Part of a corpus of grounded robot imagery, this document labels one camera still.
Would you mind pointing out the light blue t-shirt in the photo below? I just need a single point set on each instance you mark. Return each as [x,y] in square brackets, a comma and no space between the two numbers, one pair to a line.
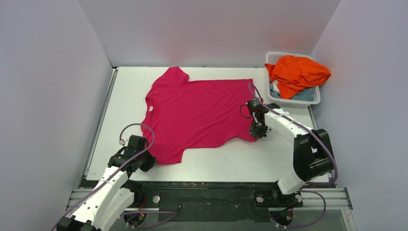
[307,94]

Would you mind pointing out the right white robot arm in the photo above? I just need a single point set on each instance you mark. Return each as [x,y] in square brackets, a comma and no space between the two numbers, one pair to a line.
[312,153]

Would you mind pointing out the orange t-shirt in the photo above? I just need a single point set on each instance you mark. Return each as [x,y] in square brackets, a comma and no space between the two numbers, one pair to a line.
[294,74]

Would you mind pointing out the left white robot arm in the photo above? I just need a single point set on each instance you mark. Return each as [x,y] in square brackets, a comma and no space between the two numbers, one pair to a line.
[114,193]

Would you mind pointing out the white plastic laundry basket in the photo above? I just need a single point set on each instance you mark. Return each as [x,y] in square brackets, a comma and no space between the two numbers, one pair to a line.
[272,57]

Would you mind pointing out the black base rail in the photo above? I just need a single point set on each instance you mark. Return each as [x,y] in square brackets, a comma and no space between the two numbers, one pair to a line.
[223,201]

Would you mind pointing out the magenta t-shirt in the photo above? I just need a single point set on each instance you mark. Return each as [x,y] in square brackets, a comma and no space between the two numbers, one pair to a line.
[183,114]

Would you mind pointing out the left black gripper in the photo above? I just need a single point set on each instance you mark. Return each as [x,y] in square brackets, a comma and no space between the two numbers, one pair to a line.
[148,160]

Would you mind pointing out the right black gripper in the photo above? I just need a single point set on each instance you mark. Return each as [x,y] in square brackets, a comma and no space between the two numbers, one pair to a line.
[257,129]

